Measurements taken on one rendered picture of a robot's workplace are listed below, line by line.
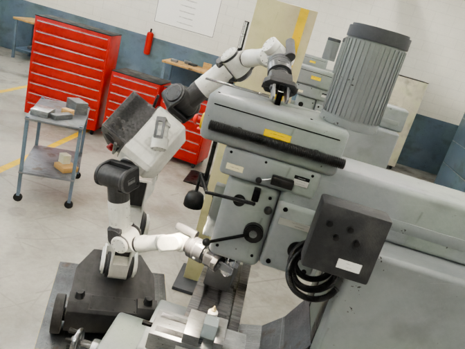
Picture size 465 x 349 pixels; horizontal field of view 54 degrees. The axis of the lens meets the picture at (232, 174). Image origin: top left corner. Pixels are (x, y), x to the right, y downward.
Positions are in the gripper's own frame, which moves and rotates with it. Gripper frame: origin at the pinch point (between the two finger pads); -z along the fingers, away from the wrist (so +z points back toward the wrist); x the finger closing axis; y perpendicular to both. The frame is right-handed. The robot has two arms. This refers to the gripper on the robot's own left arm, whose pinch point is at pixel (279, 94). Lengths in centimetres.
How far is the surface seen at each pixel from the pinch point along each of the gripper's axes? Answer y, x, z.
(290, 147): -2.0, -4.2, -21.7
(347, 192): -11.1, -27.4, -26.9
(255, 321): -235, -67, 21
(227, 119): -4.6, 16.6, -13.5
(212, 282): -95, -1, -25
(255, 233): -32.8, -2.8, -35.6
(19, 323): -214, 96, -15
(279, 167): -12.0, -3.9, -22.2
